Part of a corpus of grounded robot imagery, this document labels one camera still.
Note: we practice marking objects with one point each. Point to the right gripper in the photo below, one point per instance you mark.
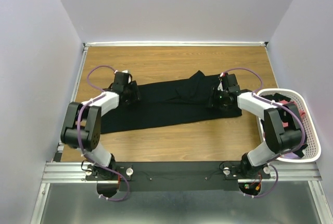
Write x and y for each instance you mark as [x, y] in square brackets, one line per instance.
[214, 93]

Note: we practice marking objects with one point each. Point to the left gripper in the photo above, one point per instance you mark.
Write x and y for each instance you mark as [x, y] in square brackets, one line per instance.
[136, 96]

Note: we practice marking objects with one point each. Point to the black t shirt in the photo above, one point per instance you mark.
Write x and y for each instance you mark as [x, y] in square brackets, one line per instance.
[168, 103]

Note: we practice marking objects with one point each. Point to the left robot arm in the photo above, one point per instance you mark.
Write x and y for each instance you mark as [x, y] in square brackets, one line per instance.
[81, 129]

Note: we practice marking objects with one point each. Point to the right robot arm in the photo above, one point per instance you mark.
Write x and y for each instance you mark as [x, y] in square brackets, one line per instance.
[255, 160]

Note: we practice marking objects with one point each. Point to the black garment in basket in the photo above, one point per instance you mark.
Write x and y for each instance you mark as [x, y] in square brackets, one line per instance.
[285, 100]

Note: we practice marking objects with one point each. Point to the pink shirt in basket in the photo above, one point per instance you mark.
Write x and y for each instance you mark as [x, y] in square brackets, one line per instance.
[281, 124]

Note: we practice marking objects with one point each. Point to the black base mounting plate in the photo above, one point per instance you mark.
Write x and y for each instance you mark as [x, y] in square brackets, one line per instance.
[177, 176]

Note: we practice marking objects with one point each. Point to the lavender garment in basket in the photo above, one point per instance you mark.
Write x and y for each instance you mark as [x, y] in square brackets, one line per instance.
[291, 156]

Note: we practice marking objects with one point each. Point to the white laundry basket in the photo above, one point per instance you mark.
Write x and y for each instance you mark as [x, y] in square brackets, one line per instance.
[313, 151]

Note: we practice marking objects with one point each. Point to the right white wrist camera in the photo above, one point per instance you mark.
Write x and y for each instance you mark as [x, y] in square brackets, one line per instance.
[220, 87]

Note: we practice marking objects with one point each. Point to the aluminium back table rail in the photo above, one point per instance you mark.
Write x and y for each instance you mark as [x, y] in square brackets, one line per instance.
[173, 43]

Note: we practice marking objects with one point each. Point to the aluminium front frame rail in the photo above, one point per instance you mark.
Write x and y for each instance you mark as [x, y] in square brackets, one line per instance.
[67, 197]

